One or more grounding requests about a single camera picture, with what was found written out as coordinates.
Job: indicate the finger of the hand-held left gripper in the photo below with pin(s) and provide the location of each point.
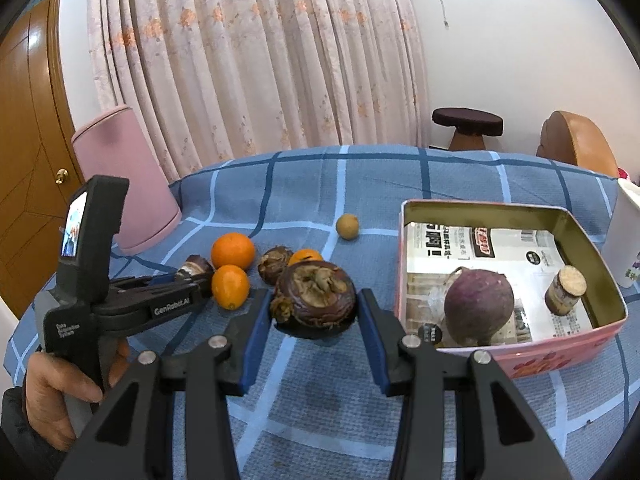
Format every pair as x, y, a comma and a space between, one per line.
162, 279
170, 305

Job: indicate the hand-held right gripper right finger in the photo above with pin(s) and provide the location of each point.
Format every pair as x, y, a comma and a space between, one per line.
375, 340

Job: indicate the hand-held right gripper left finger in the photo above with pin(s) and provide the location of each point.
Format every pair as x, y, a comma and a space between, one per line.
252, 340

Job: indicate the large dark purple mangosteen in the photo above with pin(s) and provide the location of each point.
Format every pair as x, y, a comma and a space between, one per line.
320, 305

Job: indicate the round orange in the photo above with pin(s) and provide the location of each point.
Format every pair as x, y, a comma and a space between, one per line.
305, 256
232, 251

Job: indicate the medium brown mangosteen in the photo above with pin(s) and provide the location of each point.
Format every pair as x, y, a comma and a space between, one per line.
274, 262

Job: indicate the pink tin box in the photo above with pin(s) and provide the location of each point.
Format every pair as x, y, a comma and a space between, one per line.
550, 355

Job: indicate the person's left forearm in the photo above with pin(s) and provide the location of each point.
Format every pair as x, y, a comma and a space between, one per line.
20, 440

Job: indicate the person's left hand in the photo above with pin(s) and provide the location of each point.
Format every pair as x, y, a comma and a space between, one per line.
55, 390

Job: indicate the oval orange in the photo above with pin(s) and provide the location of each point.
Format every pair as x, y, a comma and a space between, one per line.
230, 287

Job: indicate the pink cylindrical container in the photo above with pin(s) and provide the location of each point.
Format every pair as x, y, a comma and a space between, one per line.
130, 180

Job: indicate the brass door knob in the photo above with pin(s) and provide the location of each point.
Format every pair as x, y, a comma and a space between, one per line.
62, 175

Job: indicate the blue plaid blanket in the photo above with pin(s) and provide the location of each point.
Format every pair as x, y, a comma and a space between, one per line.
310, 410

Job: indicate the brown wooden door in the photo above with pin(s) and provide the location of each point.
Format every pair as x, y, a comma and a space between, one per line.
30, 160

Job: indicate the round purple turnip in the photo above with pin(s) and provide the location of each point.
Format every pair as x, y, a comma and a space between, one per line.
477, 305

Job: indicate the small yellow-brown longan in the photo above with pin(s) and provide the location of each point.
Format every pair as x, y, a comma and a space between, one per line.
347, 227

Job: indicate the newspaper lining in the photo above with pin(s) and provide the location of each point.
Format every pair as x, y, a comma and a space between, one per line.
480, 250

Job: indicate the brown cut root piece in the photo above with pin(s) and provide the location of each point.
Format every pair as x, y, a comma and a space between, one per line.
565, 292

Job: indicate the pink floral curtain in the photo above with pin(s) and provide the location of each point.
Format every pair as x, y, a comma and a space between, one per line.
250, 60

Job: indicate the wooden stool with dark cushion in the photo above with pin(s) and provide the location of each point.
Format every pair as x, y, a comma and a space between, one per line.
465, 120

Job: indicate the white cup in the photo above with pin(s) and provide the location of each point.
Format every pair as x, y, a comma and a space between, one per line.
622, 240

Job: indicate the brown chair back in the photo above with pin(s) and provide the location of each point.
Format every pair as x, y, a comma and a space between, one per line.
580, 145

